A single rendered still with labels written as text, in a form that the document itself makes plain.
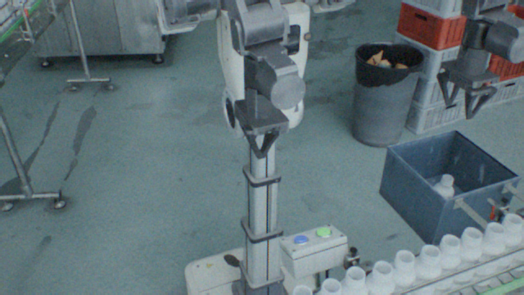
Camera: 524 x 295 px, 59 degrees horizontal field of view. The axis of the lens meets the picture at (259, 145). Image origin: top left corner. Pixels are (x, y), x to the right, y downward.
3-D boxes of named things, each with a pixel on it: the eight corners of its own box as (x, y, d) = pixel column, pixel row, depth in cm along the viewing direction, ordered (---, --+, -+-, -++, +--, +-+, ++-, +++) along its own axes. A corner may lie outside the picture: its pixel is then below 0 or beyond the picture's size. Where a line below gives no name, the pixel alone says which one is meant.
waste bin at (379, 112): (366, 158, 319) (380, 74, 283) (333, 125, 354) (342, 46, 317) (420, 144, 333) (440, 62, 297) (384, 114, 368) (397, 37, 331)
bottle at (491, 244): (493, 275, 112) (514, 226, 103) (485, 292, 108) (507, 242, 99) (468, 263, 115) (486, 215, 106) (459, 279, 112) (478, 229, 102)
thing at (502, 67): (485, 86, 359) (493, 60, 346) (447, 65, 389) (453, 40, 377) (539, 71, 380) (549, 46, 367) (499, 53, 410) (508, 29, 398)
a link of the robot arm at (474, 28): (483, 7, 90) (461, 11, 88) (512, 17, 85) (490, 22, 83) (474, 41, 94) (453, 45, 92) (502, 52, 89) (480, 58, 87)
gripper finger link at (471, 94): (465, 105, 102) (476, 65, 96) (490, 120, 96) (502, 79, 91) (440, 111, 100) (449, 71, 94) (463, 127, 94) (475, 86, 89)
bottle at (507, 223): (484, 254, 118) (503, 206, 108) (508, 265, 115) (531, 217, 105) (477, 270, 114) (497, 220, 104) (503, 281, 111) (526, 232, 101)
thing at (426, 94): (422, 110, 329) (429, 82, 316) (384, 86, 359) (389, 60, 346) (482, 91, 352) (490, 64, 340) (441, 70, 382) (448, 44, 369)
